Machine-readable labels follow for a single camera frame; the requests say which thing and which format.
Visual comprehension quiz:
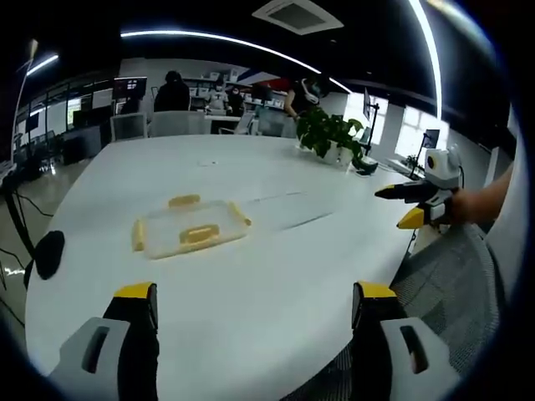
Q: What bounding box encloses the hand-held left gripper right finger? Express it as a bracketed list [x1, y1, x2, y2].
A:
[350, 280, 461, 401]

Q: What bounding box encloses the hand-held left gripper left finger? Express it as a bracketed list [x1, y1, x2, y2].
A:
[48, 282, 160, 401]

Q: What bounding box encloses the clear plastic container lid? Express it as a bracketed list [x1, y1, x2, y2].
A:
[131, 192, 254, 261]

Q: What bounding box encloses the person's right hand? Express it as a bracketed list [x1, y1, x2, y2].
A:
[451, 187, 476, 226]

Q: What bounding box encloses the small black object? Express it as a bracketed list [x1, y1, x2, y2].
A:
[354, 160, 380, 177]

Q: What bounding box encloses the grey mesh office chair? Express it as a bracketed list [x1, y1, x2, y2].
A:
[288, 223, 505, 401]

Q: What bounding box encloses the monitor on black stand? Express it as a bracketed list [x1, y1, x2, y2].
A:
[362, 87, 380, 148]

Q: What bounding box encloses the green potted plant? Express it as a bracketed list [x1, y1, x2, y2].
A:
[295, 105, 365, 169]

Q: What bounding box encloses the black round object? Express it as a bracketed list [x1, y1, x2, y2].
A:
[34, 230, 67, 281]

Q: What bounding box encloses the long ceiling light strip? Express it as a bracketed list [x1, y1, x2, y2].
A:
[120, 29, 353, 95]
[406, 0, 445, 123]

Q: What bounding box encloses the black tripod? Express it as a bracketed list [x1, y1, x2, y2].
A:
[0, 166, 37, 290]

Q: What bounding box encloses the white office chair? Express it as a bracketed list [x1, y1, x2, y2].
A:
[149, 109, 206, 138]
[110, 112, 149, 142]
[218, 111, 257, 136]

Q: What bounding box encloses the ceiling air vent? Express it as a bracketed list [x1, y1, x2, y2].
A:
[251, 0, 345, 37]

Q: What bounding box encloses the dark computer monitor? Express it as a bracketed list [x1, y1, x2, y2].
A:
[113, 76, 149, 102]

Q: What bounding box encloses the short ceiling light strip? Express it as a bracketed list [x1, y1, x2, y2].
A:
[26, 53, 60, 77]

